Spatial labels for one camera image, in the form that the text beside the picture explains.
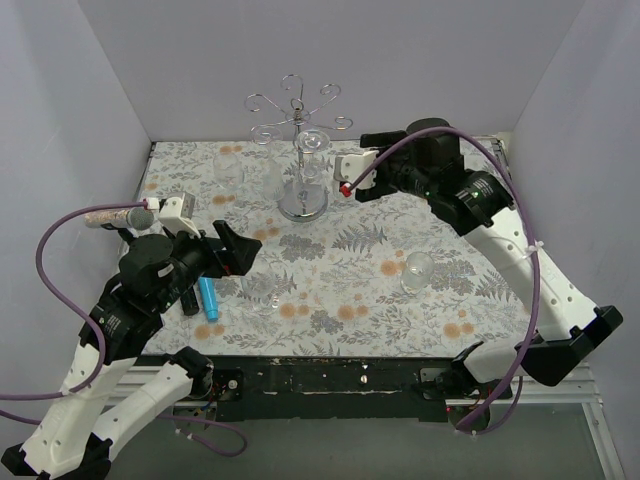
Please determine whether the clear wine glass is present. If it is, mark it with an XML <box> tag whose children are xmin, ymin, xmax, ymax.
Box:
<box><xmin>213</xmin><ymin>151</ymin><xmax>244</xmax><ymax>191</ymax></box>
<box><xmin>294</xmin><ymin>129</ymin><xmax>330</xmax><ymax>189</ymax></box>
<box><xmin>241</xmin><ymin>271</ymin><xmax>279</xmax><ymax>313</ymax></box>

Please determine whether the ribbed stemmed wine glass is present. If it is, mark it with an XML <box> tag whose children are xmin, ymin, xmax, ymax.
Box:
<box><xmin>252</xmin><ymin>125</ymin><xmax>285</xmax><ymax>202</ymax></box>

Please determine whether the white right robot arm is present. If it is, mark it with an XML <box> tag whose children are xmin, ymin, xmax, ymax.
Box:
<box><xmin>334</xmin><ymin>118</ymin><xmax>623</xmax><ymax>398</ymax></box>

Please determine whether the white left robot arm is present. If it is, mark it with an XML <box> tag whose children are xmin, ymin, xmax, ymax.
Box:
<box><xmin>2</xmin><ymin>220</ymin><xmax>262</xmax><ymax>479</ymax></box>

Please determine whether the ribbed short glass near rack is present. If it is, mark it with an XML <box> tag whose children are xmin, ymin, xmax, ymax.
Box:
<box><xmin>330</xmin><ymin>172</ymin><xmax>347</xmax><ymax>202</ymax></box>

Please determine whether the chrome wine glass rack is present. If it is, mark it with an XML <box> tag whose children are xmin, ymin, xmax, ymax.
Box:
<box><xmin>243</xmin><ymin>74</ymin><xmax>353</xmax><ymax>223</ymax></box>

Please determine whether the clear wine glass back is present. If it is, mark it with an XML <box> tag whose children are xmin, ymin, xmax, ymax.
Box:
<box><xmin>213</xmin><ymin>151</ymin><xmax>244</xmax><ymax>191</ymax></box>

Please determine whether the blue microphone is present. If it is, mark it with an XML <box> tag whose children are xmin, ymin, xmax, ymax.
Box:
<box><xmin>198</xmin><ymin>277</ymin><xmax>219</xmax><ymax>323</ymax></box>

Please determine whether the black microphone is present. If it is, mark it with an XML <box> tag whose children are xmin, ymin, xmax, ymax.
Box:
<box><xmin>180</xmin><ymin>287</ymin><xmax>200</xmax><ymax>317</ymax></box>

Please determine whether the glitter silver microphone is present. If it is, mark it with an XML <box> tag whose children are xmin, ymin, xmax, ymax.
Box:
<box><xmin>84</xmin><ymin>207</ymin><xmax>155</xmax><ymax>231</ymax></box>

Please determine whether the floral table cloth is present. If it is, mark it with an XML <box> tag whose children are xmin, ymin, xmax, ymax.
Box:
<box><xmin>141</xmin><ymin>142</ymin><xmax>530</xmax><ymax>357</ymax></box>

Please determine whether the short glass front right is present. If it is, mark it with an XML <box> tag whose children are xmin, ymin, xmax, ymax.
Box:
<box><xmin>400</xmin><ymin>252</ymin><xmax>435</xmax><ymax>294</ymax></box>

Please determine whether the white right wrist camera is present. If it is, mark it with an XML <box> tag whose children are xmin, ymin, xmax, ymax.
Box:
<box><xmin>333</xmin><ymin>150</ymin><xmax>378</xmax><ymax>198</ymax></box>

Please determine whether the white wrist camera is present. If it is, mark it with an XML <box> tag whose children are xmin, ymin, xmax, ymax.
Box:
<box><xmin>333</xmin><ymin>150</ymin><xmax>378</xmax><ymax>198</ymax></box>
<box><xmin>142</xmin><ymin>192</ymin><xmax>200</xmax><ymax>237</ymax></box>

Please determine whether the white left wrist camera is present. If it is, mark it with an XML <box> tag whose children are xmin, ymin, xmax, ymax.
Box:
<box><xmin>142</xmin><ymin>192</ymin><xmax>200</xmax><ymax>237</ymax></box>

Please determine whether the black base frame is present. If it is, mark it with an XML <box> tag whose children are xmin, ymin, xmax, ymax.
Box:
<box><xmin>89</xmin><ymin>349</ymin><xmax>514</xmax><ymax>424</ymax></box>

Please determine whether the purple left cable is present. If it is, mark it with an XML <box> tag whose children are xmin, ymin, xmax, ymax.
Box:
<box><xmin>0</xmin><ymin>199</ymin><xmax>249</xmax><ymax>457</ymax></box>

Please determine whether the purple cable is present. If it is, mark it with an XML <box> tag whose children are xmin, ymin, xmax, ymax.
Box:
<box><xmin>344</xmin><ymin>125</ymin><xmax>544</xmax><ymax>436</ymax></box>
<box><xmin>0</xmin><ymin>199</ymin><xmax>249</xmax><ymax>457</ymax></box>

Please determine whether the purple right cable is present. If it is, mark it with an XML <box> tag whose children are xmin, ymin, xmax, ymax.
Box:
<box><xmin>344</xmin><ymin>125</ymin><xmax>544</xmax><ymax>436</ymax></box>

